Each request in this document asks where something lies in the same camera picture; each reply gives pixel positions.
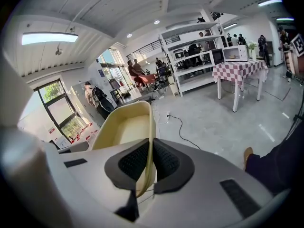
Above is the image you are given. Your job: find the white microwave oven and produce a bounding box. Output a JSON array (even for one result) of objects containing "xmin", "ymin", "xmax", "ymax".
[{"xmin": 222, "ymin": 45, "xmax": 249, "ymax": 63}]

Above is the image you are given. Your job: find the black tripod stand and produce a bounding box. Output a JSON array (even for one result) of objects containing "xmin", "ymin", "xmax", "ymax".
[{"xmin": 284, "ymin": 98, "xmax": 304, "ymax": 140}]

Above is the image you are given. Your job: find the white leg table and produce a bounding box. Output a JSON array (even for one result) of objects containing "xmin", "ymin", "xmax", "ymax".
[{"xmin": 217, "ymin": 78, "xmax": 263, "ymax": 113}]

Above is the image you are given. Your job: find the grey metal locker cabinet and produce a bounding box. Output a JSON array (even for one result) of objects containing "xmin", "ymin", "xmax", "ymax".
[{"xmin": 71, "ymin": 83, "xmax": 105, "ymax": 118}]

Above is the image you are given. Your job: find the orange chair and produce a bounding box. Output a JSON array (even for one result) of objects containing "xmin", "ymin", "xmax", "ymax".
[{"xmin": 137, "ymin": 74, "xmax": 156, "ymax": 86}]

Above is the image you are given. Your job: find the dark wooden step platform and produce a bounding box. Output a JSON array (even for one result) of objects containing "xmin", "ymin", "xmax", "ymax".
[{"xmin": 118, "ymin": 89, "xmax": 155, "ymax": 104}]

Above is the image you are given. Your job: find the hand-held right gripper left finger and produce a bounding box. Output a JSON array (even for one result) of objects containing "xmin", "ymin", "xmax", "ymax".
[{"xmin": 45, "ymin": 138, "xmax": 153, "ymax": 228}]

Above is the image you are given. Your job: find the person's right leg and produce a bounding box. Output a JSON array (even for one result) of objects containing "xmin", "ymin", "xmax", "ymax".
[{"xmin": 244, "ymin": 127, "xmax": 304, "ymax": 194}]

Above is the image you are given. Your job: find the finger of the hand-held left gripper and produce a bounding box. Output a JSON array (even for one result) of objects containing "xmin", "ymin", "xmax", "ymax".
[{"xmin": 57, "ymin": 141, "xmax": 90, "ymax": 155}]

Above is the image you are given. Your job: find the small black table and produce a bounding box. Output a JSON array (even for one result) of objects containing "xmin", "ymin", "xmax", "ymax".
[{"xmin": 109, "ymin": 88, "xmax": 124, "ymax": 102}]

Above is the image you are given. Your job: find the glass entrance door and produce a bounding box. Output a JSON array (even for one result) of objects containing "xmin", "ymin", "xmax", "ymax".
[{"xmin": 98, "ymin": 48, "xmax": 126, "ymax": 90}]

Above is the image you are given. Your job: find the row of clear water jugs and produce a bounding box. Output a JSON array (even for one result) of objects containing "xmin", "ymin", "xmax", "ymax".
[{"xmin": 68, "ymin": 121, "xmax": 100, "ymax": 144}]

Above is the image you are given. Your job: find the long ceiling light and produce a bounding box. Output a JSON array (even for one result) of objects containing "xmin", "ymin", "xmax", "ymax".
[
  {"xmin": 22, "ymin": 31, "xmax": 79, "ymax": 46},
  {"xmin": 258, "ymin": 0, "xmax": 283, "ymax": 7}
]

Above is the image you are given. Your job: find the black front oven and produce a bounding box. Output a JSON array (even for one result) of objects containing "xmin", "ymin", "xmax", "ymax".
[{"xmin": 210, "ymin": 48, "xmax": 225, "ymax": 66}]

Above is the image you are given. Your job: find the black mezzanine railing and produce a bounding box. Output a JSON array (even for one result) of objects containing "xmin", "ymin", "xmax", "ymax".
[{"xmin": 125, "ymin": 40, "xmax": 167, "ymax": 61}]

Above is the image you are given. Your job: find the black cable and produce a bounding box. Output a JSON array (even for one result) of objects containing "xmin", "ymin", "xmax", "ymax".
[{"xmin": 169, "ymin": 114, "xmax": 201, "ymax": 150}]

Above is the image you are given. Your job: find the red white checked tablecloth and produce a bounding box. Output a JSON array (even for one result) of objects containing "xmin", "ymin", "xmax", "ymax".
[{"xmin": 212, "ymin": 59, "xmax": 269, "ymax": 87}]

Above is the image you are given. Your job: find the person's right shoe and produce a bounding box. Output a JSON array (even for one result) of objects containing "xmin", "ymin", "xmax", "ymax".
[{"xmin": 244, "ymin": 147, "xmax": 254, "ymax": 171}]

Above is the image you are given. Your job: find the cream plastic bowl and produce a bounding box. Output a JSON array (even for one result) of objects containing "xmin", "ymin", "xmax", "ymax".
[{"xmin": 91, "ymin": 101, "xmax": 158, "ymax": 199}]

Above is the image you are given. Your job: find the white metal shelf rack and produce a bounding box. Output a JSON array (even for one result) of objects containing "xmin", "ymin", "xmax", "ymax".
[{"xmin": 158, "ymin": 21, "xmax": 226, "ymax": 97}]

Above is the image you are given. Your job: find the green plant in vase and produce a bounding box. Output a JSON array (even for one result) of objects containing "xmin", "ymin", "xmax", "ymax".
[{"xmin": 247, "ymin": 41, "xmax": 258, "ymax": 61}]

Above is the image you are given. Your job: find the white pedal trash bin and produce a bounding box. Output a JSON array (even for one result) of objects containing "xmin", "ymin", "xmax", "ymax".
[{"xmin": 167, "ymin": 76, "xmax": 179, "ymax": 96}]

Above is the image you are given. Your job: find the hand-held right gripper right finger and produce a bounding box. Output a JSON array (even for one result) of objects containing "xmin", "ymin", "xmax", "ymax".
[{"xmin": 139, "ymin": 138, "xmax": 291, "ymax": 228}]

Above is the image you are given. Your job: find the black framed window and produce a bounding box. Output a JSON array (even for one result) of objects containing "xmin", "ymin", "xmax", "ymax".
[{"xmin": 33, "ymin": 78, "xmax": 93, "ymax": 142}]

